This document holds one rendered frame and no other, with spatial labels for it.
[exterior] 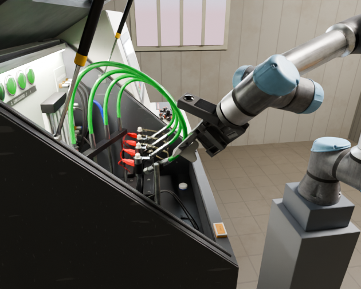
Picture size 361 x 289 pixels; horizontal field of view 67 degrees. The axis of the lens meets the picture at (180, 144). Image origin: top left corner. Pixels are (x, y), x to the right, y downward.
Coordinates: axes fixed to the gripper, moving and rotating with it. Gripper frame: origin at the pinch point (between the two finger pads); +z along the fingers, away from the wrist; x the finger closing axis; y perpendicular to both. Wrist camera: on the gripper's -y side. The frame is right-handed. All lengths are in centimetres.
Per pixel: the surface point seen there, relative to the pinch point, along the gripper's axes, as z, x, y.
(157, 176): 10.3, -6.1, 2.1
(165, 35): 114, 195, -77
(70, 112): 17.7, -6.5, -29.7
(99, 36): 21, 29, -50
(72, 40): 27, 23, -56
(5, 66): -1.4, -20.8, -39.2
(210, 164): 168, 160, 56
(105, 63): -1.8, -0.3, -29.3
